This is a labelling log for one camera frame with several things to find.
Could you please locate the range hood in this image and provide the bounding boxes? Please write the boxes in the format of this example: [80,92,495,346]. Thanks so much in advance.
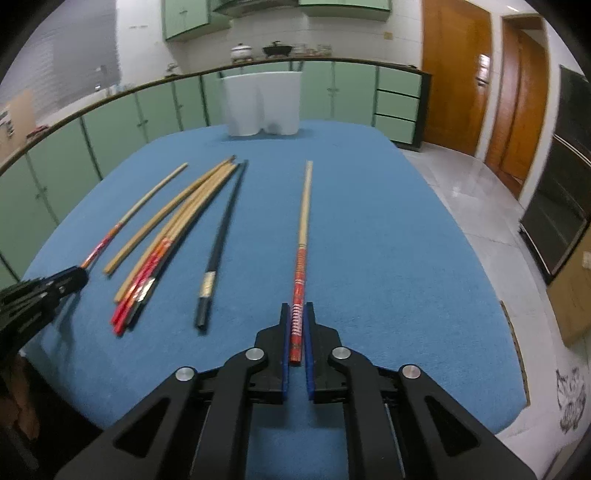
[213,0,298,18]

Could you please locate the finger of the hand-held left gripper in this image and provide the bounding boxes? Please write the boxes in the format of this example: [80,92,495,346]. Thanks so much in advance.
[27,266,90,302]

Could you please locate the person's left hand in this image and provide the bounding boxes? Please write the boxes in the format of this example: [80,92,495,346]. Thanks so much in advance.
[4,356,41,439]

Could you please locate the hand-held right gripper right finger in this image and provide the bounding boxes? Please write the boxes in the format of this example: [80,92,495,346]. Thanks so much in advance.
[305,302,540,480]

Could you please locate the green base cabinets with drawers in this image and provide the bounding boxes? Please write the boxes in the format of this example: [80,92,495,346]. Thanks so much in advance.
[201,58,432,153]

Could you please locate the red-handled bamboo chopstick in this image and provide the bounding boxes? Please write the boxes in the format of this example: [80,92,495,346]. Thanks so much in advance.
[109,162,241,325]
[288,160,315,367]
[79,161,190,272]

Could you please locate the wooden door in doorway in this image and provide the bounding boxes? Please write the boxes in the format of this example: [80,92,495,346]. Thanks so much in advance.
[484,16,550,195]

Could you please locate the white utensil holder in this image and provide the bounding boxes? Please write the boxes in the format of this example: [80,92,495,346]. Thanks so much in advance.
[221,70,303,137]

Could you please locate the plain bamboo chopstick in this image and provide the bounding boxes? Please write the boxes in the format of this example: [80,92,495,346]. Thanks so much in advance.
[113,161,238,304]
[102,155,237,277]

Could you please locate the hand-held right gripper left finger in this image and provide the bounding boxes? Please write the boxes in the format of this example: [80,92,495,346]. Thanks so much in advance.
[53,302,291,480]

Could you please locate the green wall cabinets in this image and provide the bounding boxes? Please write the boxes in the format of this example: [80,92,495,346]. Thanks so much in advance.
[161,0,393,43]

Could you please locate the long green base cabinet run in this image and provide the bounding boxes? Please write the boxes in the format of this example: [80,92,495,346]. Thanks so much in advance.
[0,69,206,289]

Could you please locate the bundle of bamboo chopsticks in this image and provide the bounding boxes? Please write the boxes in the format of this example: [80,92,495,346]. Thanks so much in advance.
[115,164,243,336]

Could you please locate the blue tablecloth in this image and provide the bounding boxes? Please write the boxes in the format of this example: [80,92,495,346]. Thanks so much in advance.
[21,120,531,437]

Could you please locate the black glass-front cabinet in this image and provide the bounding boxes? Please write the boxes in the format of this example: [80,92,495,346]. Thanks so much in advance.
[519,65,591,285]

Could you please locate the window blinds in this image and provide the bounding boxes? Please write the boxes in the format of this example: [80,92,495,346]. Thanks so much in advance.
[18,0,120,118]

